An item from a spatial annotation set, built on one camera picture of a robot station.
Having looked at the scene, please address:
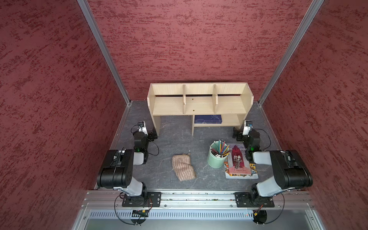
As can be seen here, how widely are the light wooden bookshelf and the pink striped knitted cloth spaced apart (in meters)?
0.21

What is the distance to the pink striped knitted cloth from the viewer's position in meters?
0.80

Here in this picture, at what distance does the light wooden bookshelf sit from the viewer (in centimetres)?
83
